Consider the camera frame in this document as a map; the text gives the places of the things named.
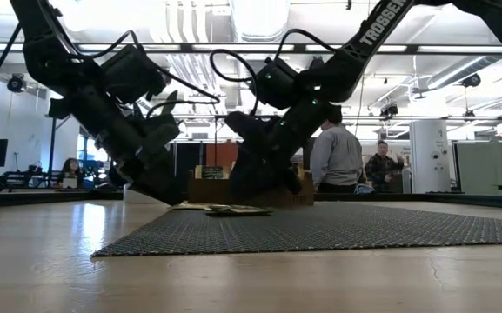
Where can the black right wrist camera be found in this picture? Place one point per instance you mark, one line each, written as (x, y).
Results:
(276, 82)

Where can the black table edge rail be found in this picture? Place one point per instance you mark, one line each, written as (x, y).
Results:
(37, 197)

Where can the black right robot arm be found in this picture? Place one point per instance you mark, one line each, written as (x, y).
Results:
(363, 43)

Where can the silver ceiling duct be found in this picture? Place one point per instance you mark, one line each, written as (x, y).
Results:
(259, 21)

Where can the silver foil tea packet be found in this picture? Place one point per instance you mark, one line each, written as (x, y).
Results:
(189, 206)

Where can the black ceiling spotlight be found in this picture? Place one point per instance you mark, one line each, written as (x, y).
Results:
(389, 110)
(471, 79)
(16, 83)

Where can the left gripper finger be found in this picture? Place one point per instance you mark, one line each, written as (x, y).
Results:
(139, 184)
(168, 182)

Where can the person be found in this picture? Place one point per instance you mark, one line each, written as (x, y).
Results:
(71, 171)
(381, 169)
(337, 161)

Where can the grey woven placemat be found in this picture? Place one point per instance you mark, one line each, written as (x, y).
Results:
(320, 230)

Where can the blue bag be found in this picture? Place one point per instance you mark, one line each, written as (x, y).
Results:
(363, 188)

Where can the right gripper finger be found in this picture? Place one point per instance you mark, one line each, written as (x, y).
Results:
(272, 184)
(245, 180)

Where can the white round column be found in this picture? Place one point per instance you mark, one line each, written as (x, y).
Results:
(429, 156)

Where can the brown wooden tea organizer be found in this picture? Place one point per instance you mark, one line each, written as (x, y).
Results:
(207, 193)

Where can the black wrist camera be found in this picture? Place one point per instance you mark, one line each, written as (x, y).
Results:
(133, 74)
(276, 82)

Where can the lemon lime tea packet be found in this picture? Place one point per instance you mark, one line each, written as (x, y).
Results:
(212, 172)
(242, 211)

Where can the black metal stand frame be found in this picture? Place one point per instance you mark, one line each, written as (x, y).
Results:
(51, 152)

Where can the grey ceiling duct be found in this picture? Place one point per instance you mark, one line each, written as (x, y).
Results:
(459, 71)

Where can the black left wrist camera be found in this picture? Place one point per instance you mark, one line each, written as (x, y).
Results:
(133, 74)

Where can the pale green partition wall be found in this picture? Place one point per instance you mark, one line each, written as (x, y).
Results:
(490, 167)

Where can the orange wall panel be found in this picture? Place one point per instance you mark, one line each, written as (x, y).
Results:
(222, 154)

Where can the black overhead frame bar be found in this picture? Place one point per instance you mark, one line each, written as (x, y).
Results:
(411, 48)

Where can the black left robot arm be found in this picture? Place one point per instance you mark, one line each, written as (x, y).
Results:
(50, 56)

